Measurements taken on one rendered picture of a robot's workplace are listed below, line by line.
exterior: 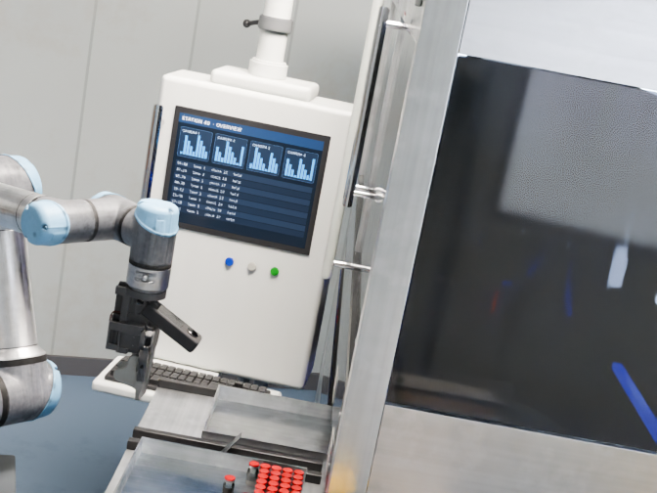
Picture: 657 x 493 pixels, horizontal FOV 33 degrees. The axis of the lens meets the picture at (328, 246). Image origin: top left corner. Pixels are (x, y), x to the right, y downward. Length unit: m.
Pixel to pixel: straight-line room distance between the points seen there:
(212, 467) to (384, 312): 0.63
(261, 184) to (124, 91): 1.85
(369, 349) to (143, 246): 0.42
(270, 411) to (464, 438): 0.79
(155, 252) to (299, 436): 0.73
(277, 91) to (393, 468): 1.18
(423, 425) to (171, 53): 2.93
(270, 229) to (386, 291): 1.05
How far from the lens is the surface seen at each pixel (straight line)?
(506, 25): 1.75
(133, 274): 1.95
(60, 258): 4.73
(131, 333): 1.97
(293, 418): 2.58
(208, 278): 2.90
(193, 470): 2.27
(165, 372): 2.86
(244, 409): 2.58
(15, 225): 2.00
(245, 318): 2.91
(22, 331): 2.30
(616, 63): 1.78
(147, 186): 2.82
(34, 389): 2.30
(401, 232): 1.79
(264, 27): 2.82
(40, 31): 4.53
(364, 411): 1.88
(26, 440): 4.31
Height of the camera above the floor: 1.91
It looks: 15 degrees down
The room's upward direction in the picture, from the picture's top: 11 degrees clockwise
